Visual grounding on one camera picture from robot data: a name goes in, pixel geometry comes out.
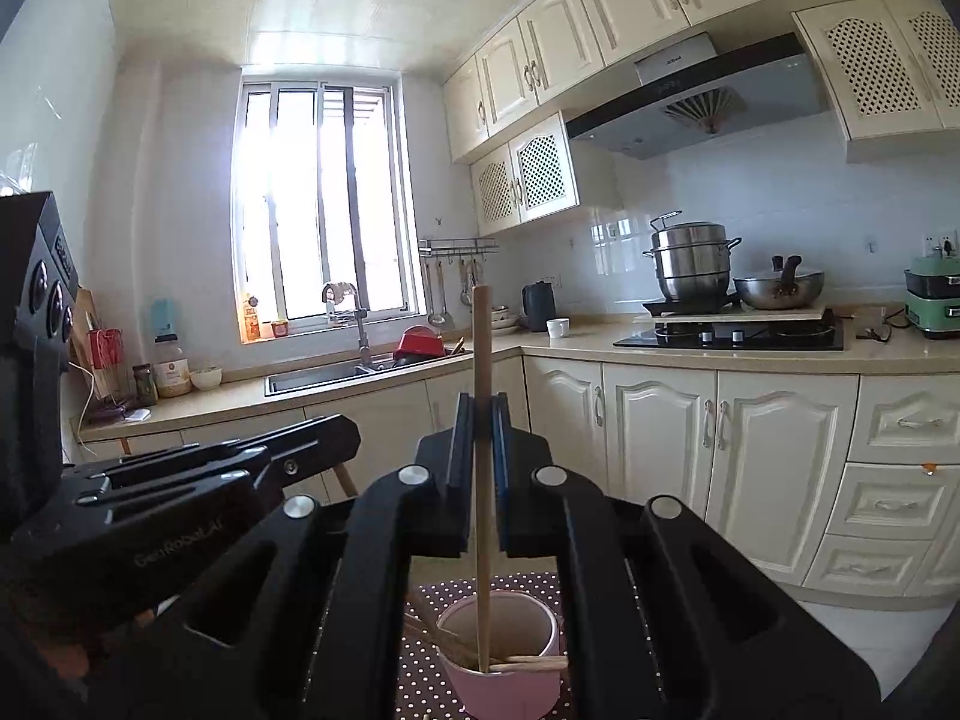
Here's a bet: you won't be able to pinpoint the red utensil holder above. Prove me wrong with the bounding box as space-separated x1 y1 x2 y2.
86 328 127 400

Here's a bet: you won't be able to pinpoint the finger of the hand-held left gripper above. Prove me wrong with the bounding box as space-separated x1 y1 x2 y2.
73 448 302 535
111 414 362 479

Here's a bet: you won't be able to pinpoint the cream upper cabinets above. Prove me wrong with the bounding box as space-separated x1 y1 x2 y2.
442 0 931 164

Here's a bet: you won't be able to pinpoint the metal utensil rail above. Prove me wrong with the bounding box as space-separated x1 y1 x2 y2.
418 236 500 256

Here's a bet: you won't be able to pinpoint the range hood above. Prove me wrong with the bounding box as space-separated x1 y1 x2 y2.
565 31 833 161

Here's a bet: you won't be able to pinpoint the green electric cooker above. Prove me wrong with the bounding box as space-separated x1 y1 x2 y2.
902 253 960 340

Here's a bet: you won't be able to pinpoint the black gas stove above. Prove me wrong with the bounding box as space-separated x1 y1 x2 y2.
613 307 845 352

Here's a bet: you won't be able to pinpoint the large lattice door cabinet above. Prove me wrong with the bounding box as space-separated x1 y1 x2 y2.
791 0 960 164

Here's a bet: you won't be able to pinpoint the black kettle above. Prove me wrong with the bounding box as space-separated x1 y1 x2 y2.
522 281 557 333

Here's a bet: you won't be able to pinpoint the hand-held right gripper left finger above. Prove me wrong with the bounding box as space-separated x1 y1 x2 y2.
86 390 477 720

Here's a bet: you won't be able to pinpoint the steel steamer pot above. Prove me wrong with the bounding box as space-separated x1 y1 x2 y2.
649 211 742 302

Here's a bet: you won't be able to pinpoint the hanging metal ladle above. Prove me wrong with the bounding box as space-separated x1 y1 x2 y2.
424 255 451 329

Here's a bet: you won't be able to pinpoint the cream lower cabinets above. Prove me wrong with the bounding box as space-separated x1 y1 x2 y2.
75 352 960 601

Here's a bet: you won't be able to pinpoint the cream cabinets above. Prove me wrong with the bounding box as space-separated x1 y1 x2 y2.
442 0 931 164
75 352 960 601

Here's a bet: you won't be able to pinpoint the set of wooden chopsticks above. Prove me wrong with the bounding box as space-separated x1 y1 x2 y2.
405 589 569 674

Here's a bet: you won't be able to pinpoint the person's left hand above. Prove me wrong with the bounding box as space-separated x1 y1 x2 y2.
19 607 158 691

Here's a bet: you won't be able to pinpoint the steel sink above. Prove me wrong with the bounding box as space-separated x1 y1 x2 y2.
264 351 473 397

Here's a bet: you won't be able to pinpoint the steel wok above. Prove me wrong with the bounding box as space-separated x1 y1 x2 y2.
733 255 826 311

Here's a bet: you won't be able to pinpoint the large jar with white label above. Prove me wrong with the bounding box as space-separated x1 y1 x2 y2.
154 334 192 398

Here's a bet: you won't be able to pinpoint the red bowl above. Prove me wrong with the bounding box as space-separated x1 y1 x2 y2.
394 326 449 367

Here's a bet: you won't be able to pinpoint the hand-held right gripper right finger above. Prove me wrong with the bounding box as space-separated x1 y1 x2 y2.
487 392 882 720

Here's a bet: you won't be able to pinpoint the metal faucet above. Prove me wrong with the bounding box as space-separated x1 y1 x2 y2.
322 281 374 368

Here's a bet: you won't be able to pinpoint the pink cup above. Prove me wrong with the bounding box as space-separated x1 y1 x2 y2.
435 591 565 720

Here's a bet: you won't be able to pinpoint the sliding window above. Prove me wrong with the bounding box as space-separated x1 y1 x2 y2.
231 71 421 346

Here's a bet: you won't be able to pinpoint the wooden cutting board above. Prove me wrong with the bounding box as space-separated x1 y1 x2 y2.
71 285 102 376

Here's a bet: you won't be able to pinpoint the small lattice door cabinet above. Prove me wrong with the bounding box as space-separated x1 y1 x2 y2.
470 111 623 237

